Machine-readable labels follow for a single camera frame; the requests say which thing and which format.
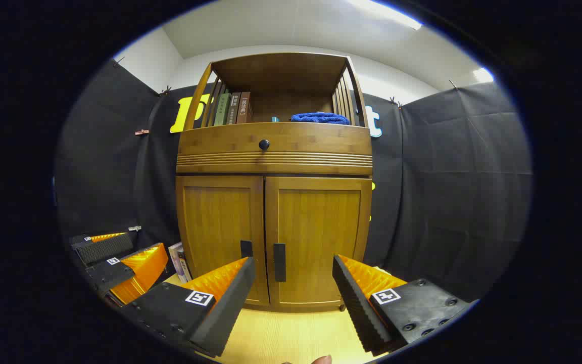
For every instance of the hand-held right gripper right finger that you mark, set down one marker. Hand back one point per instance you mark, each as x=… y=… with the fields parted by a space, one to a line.
x=356 y=308

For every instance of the wooden shoe cabinet door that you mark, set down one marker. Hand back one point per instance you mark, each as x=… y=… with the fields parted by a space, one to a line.
x=316 y=227
x=215 y=222

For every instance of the black round drawer knob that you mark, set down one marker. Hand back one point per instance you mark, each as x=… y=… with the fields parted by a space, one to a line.
x=264 y=144

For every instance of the wooden double-door shoe cabinet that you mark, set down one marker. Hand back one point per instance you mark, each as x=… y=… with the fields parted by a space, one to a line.
x=291 y=68

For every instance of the blue towel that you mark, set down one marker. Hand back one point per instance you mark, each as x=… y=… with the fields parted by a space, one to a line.
x=320 y=118

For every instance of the wooden cabinet drawer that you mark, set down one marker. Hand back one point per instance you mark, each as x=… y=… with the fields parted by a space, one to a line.
x=321 y=146

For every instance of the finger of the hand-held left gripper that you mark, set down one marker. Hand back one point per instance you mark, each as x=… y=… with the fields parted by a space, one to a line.
x=106 y=248
x=104 y=274

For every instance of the black backdrop cloth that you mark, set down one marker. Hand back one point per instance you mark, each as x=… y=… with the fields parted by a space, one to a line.
x=447 y=177

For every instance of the dark grey book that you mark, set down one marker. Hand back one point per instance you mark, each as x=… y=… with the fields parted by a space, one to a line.
x=233 y=107

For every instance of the brown book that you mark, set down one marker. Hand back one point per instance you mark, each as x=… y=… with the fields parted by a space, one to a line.
x=244 y=107

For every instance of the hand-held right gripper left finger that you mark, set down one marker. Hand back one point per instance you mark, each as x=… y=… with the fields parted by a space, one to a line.
x=230 y=308

